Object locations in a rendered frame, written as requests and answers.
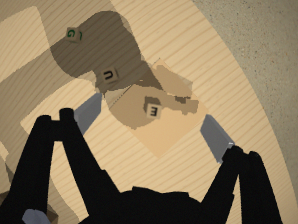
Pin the tan flat mat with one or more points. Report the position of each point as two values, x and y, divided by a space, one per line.
181 108

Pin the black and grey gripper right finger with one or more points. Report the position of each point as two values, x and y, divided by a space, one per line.
258 203

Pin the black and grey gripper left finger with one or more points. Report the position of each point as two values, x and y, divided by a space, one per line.
26 202

